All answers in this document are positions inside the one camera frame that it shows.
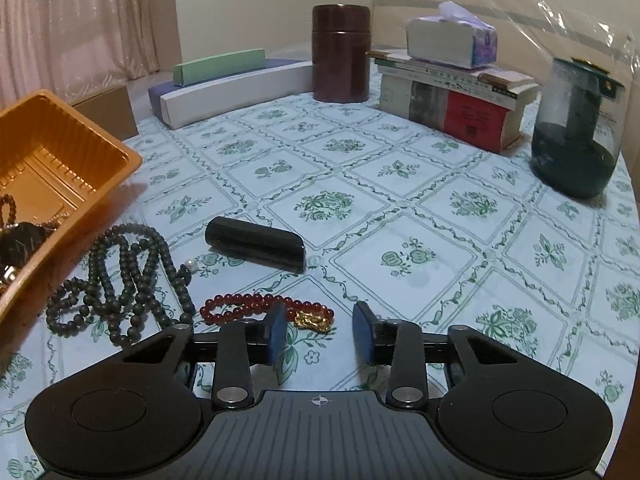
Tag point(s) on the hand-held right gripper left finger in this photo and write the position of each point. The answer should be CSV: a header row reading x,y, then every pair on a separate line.
x,y
276,335

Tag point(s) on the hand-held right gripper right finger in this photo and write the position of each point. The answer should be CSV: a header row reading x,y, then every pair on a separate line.
x,y
362,332

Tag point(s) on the black cylindrical case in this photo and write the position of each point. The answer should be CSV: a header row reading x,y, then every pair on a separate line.
x,y
255,245

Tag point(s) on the black dial watch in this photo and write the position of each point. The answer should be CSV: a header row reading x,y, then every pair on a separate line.
x,y
22,242

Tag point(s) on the orange plastic tray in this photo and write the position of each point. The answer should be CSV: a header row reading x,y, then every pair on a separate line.
x,y
60,150

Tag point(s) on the white pearl bead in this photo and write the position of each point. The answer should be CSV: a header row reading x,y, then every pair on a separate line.
x,y
314,260
190,266

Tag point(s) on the green floral tablecloth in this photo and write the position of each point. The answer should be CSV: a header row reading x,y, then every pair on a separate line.
x,y
400,210

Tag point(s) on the white long box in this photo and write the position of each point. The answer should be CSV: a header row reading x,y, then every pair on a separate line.
x,y
240,95

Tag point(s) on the thick red grey book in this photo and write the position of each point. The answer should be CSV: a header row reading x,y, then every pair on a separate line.
x,y
475,115

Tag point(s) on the white thin book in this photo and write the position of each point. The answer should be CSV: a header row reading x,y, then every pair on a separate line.
x,y
450,77

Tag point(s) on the green glass jar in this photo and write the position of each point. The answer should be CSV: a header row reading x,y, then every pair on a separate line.
x,y
572,160

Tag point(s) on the green long box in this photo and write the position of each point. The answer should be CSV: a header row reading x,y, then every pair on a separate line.
x,y
220,67

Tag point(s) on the brown cylindrical canister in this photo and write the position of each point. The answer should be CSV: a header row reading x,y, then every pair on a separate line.
x,y
340,55

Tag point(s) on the brown cardboard box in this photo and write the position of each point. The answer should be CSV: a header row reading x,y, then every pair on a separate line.
x,y
110,110

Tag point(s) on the white purple tissue box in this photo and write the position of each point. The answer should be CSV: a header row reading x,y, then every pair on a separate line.
x,y
440,42

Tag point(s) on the pink curtain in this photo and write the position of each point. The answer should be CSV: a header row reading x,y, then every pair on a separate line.
x,y
75,20

